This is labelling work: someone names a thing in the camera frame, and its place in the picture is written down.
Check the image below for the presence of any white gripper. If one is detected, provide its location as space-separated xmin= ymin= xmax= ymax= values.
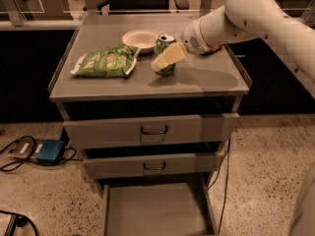
xmin=151 ymin=19 xmax=211 ymax=72

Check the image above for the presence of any green soda can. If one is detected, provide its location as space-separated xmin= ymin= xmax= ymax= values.
xmin=155 ymin=32 xmax=176 ymax=77

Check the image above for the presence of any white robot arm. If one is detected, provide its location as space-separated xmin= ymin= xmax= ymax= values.
xmin=153 ymin=0 xmax=315 ymax=236

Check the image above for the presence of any orange soda can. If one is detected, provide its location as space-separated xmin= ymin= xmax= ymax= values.
xmin=201 ymin=44 xmax=223 ymax=56

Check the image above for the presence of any grey drawer cabinet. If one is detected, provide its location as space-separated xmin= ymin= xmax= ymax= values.
xmin=47 ymin=14 xmax=253 ymax=202

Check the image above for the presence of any top grey drawer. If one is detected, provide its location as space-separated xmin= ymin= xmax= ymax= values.
xmin=64 ymin=113 xmax=239 ymax=149

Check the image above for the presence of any grey drawer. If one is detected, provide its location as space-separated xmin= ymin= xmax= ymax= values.
xmin=100 ymin=173 xmax=219 ymax=236
xmin=84 ymin=143 xmax=223 ymax=179
xmin=64 ymin=113 xmax=239 ymax=149

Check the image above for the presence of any middle grey drawer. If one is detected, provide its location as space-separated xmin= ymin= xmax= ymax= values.
xmin=84 ymin=143 xmax=223 ymax=179

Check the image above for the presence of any bottom grey drawer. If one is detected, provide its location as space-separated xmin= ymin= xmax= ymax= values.
xmin=100 ymin=173 xmax=219 ymax=236

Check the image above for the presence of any white paper bowl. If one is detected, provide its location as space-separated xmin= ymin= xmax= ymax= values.
xmin=122 ymin=29 xmax=158 ymax=54

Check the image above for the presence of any green chip bag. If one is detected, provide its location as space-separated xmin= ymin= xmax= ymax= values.
xmin=71 ymin=45 xmax=140 ymax=78

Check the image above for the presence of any blue power box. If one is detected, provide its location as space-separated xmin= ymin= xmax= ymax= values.
xmin=35 ymin=140 xmax=64 ymax=164

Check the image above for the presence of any silver flat device on floor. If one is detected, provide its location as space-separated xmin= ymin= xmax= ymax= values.
xmin=8 ymin=138 xmax=43 ymax=159

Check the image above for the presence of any black object bottom left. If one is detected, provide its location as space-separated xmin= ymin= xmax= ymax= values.
xmin=0 ymin=210 xmax=39 ymax=236

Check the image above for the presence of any black cable beside cabinet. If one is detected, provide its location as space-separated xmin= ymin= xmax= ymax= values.
xmin=207 ymin=138 xmax=232 ymax=236

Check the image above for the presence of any black floor cable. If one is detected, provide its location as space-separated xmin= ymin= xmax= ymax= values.
xmin=0 ymin=135 xmax=83 ymax=173

